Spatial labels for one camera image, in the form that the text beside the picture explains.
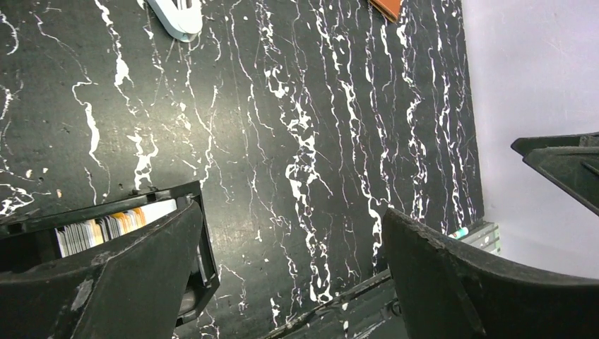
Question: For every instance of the white blue stapler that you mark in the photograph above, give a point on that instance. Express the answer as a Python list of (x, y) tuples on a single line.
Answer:
[(182, 19)]

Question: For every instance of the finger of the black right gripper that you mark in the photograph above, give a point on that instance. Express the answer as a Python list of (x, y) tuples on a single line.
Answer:
[(568, 161)]

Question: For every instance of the stack of cards in box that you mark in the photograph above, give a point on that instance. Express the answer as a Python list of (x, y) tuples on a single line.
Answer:
[(78, 237)]

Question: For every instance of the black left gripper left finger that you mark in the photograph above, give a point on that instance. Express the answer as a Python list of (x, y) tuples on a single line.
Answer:
[(130, 287)]

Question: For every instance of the orange leather card holder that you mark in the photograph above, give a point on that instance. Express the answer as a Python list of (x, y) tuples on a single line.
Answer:
[(390, 9)]

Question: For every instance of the black card storage box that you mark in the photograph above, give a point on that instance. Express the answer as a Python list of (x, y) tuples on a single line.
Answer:
[(29, 241)]

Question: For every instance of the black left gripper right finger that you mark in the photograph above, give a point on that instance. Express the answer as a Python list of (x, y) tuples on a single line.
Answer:
[(449, 289)]

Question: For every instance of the aluminium frame rail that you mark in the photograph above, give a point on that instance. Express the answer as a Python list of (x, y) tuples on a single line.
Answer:
[(485, 236)]

